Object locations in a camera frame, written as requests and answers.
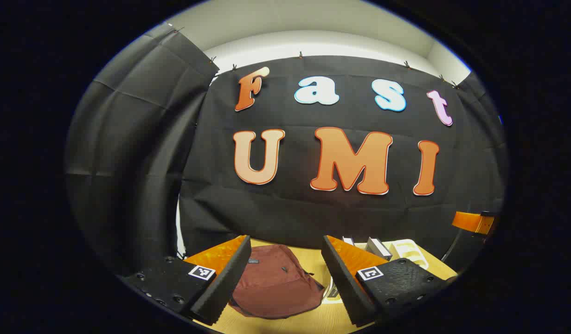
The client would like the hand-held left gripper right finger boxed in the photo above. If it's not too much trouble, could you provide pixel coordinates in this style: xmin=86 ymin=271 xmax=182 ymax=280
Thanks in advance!
xmin=321 ymin=235 xmax=458 ymax=327

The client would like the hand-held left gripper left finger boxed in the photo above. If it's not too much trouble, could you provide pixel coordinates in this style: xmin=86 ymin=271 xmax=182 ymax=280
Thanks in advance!
xmin=121 ymin=235 xmax=252 ymax=326

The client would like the maroon schoolbag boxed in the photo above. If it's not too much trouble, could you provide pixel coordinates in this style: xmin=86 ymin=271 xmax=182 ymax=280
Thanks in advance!
xmin=228 ymin=244 xmax=326 ymax=320

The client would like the portrait cover book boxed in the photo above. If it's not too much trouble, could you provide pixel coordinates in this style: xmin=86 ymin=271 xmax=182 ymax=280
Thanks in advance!
xmin=365 ymin=237 xmax=393 ymax=261

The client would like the white bookshelf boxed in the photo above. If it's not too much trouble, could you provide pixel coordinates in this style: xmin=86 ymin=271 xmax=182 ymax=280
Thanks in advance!
xmin=322 ymin=238 xmax=430 ymax=305

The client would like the black backdrop cloth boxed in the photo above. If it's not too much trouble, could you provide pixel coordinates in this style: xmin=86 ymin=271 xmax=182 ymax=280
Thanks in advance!
xmin=179 ymin=55 xmax=506 ymax=274

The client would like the plain black side cloth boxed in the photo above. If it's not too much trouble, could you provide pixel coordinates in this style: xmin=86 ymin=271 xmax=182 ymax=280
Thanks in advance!
xmin=65 ymin=23 xmax=219 ymax=279

